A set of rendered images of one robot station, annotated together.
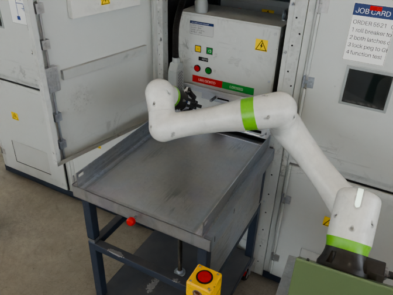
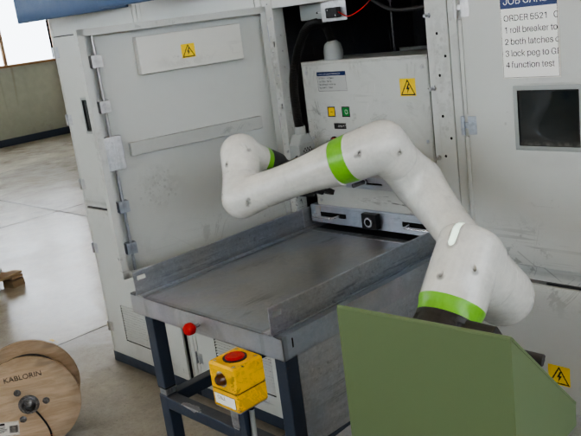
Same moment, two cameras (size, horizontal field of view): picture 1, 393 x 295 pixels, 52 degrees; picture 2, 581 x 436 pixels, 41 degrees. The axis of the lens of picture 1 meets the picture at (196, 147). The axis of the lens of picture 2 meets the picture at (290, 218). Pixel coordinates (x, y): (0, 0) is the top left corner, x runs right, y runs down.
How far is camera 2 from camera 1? 0.89 m
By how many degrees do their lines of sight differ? 25
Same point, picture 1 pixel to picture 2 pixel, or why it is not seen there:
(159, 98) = (233, 155)
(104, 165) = (183, 274)
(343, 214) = (434, 259)
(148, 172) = (239, 279)
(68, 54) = (138, 123)
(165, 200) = (244, 304)
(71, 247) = not seen: outside the picture
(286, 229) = not seen: hidden behind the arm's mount
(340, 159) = (544, 247)
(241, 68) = not seen: hidden behind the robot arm
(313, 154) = (443, 210)
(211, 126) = (294, 181)
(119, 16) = (213, 75)
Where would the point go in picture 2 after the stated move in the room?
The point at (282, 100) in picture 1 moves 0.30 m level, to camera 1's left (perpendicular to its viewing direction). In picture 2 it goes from (377, 127) to (255, 136)
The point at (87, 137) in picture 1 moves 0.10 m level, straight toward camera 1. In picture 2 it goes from (172, 245) to (167, 254)
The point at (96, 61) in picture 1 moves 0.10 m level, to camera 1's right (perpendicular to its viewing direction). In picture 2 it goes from (180, 133) to (210, 131)
